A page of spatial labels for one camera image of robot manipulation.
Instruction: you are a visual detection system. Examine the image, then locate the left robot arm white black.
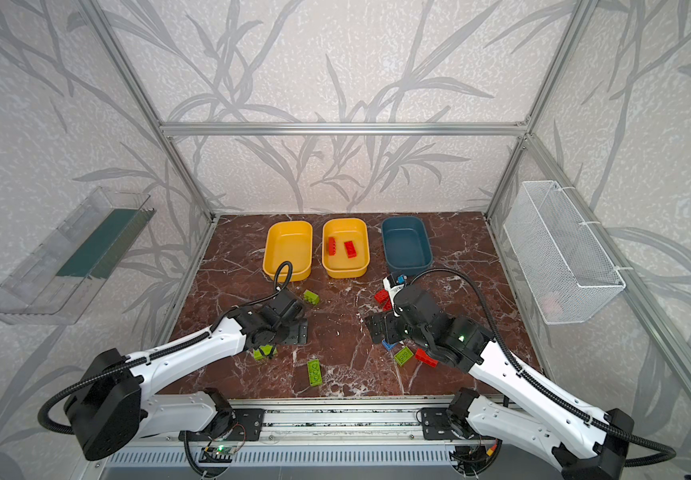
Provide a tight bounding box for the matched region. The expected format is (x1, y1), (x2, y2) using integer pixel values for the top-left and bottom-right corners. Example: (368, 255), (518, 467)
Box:
(37, 289), (307, 461)

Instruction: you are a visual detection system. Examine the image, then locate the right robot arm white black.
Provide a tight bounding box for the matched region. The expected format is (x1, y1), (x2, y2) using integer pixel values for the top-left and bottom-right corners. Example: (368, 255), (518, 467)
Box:
(365, 285), (677, 479)

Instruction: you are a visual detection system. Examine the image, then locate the green lego front left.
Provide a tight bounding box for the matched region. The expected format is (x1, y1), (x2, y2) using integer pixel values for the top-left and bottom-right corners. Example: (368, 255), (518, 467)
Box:
(252, 345), (277, 362)

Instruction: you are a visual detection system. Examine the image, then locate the blue lego centre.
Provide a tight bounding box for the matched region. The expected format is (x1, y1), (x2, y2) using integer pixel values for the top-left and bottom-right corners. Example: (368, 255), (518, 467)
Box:
(381, 340), (397, 351)

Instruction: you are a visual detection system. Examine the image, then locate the long green lego front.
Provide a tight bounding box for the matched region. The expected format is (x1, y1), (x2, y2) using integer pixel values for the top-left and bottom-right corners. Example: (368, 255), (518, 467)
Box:
(306, 359), (323, 387)

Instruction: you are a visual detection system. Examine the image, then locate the small green lego near bins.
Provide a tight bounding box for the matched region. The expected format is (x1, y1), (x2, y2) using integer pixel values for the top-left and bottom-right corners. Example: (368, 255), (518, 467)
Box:
(303, 290), (320, 305)

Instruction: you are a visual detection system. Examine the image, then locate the green lego front right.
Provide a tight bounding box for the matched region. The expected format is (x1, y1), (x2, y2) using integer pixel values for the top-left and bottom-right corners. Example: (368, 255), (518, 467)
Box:
(393, 346), (415, 367)

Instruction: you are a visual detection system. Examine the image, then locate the dark teal plastic bin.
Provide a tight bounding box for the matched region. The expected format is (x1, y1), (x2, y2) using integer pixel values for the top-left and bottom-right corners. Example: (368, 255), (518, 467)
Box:
(381, 216), (433, 276)

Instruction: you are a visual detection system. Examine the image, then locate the left yellow plastic bin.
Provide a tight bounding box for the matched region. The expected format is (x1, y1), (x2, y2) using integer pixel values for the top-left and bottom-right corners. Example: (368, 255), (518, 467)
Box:
(262, 221), (313, 282)

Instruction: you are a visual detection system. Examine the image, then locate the yellow plastic bin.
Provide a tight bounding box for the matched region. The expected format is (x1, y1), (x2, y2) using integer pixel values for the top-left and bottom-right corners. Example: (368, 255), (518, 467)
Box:
(322, 218), (371, 279)
(262, 221), (313, 282)

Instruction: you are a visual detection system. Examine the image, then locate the middle yellow plastic bin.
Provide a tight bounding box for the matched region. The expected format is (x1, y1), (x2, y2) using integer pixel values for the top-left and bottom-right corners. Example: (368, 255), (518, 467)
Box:
(322, 218), (371, 279)

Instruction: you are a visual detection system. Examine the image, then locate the right wiring connector bundle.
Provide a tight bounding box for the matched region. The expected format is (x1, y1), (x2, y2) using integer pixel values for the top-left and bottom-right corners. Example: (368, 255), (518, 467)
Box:
(449, 439), (503, 478)

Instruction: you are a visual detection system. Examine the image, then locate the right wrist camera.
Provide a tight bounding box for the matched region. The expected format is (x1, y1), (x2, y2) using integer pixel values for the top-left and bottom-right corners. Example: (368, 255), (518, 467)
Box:
(383, 273), (409, 300)

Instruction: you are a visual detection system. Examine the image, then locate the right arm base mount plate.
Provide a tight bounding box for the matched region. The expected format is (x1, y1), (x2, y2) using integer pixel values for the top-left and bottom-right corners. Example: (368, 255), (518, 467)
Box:
(417, 407), (475, 441)

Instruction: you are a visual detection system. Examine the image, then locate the aluminium front rail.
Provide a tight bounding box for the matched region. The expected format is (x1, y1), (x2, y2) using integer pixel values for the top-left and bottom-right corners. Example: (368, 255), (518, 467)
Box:
(83, 400), (593, 448)

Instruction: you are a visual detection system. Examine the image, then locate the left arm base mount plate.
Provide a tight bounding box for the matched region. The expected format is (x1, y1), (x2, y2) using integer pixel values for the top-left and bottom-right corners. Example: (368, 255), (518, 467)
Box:
(209, 408), (265, 442)

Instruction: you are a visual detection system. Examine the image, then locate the white wire mesh basket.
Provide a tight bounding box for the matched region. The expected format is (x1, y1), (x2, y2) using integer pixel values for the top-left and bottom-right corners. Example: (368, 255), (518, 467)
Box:
(503, 180), (625, 325)

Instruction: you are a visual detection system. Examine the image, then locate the green circuit board with wires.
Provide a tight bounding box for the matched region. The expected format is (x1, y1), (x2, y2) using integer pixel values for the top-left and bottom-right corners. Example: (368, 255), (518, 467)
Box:
(198, 445), (241, 467)

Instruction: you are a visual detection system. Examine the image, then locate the clear plastic wall tray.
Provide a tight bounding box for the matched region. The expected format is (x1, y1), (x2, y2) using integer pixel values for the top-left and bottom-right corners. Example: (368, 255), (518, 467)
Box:
(0, 187), (155, 326)

